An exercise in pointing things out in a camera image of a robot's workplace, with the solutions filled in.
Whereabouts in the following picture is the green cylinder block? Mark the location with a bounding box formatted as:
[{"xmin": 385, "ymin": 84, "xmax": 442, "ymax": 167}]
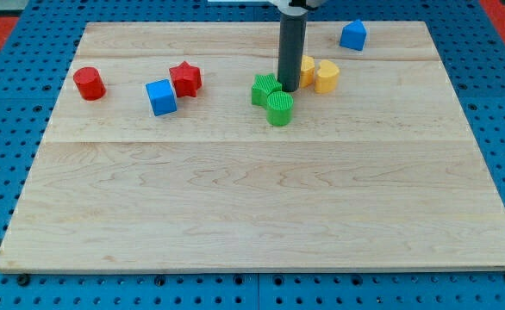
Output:
[{"xmin": 266, "ymin": 91, "xmax": 294, "ymax": 127}]

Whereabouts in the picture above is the green star block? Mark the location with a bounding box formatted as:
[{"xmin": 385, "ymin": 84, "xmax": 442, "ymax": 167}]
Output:
[{"xmin": 251, "ymin": 73, "xmax": 282, "ymax": 108}]

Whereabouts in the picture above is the yellow pentagon block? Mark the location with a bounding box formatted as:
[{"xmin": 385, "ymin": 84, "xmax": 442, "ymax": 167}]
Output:
[{"xmin": 299, "ymin": 55, "xmax": 315, "ymax": 88}]

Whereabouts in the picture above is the red star block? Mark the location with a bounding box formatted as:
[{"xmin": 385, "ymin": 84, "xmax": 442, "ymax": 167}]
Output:
[{"xmin": 169, "ymin": 61, "xmax": 202, "ymax": 97}]

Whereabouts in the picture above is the blue cube block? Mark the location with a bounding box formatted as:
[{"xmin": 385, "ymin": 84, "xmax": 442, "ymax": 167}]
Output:
[{"xmin": 146, "ymin": 79, "xmax": 178, "ymax": 116}]

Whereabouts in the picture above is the yellow heart block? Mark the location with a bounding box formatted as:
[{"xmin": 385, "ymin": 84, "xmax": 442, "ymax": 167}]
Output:
[{"xmin": 314, "ymin": 59, "xmax": 340, "ymax": 94}]

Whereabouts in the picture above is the wooden board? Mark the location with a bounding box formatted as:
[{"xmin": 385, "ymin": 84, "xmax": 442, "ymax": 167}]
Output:
[{"xmin": 0, "ymin": 22, "xmax": 505, "ymax": 275}]

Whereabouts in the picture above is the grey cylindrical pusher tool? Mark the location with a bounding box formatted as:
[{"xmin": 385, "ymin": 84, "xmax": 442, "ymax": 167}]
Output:
[{"xmin": 277, "ymin": 12, "xmax": 308, "ymax": 92}]

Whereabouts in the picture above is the blue triangular block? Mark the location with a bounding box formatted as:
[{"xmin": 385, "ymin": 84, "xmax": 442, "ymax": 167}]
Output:
[{"xmin": 340, "ymin": 19, "xmax": 367, "ymax": 51}]

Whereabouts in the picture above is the red cylinder block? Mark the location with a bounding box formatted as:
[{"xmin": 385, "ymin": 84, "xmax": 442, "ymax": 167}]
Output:
[{"xmin": 73, "ymin": 66, "xmax": 106, "ymax": 101}]

